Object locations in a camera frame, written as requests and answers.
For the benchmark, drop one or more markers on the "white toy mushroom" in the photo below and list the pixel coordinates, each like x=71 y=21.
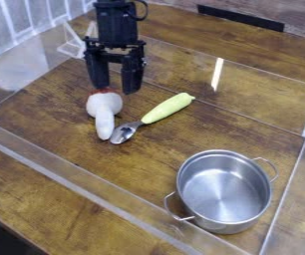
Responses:
x=104 y=104

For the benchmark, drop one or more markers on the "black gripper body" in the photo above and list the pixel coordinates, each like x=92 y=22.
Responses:
x=118 y=44

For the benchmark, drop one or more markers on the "green handled metal spoon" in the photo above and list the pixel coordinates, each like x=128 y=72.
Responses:
x=167 y=108

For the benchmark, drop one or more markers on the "black strip on wall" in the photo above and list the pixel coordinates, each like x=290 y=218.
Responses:
x=241 y=18

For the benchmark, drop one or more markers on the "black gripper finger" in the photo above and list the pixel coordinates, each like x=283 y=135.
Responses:
x=99 y=70
x=132 y=73

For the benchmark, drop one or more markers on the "stainless steel pot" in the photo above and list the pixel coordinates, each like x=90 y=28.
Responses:
x=222 y=191

